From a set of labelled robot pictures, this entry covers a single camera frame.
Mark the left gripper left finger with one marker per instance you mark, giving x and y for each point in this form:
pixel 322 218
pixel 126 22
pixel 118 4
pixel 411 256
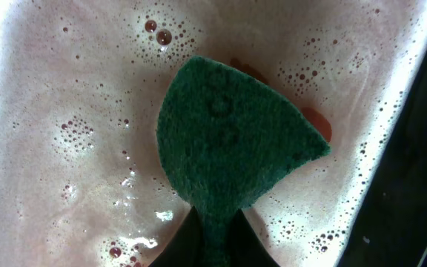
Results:
pixel 184 249

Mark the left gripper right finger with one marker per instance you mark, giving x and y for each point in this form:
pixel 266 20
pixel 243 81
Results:
pixel 246 248

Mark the green scrub sponge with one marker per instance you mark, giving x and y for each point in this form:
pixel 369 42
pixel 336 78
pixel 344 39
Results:
pixel 224 140

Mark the black rectangular soapy water tray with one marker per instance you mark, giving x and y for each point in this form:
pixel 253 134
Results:
pixel 82 82

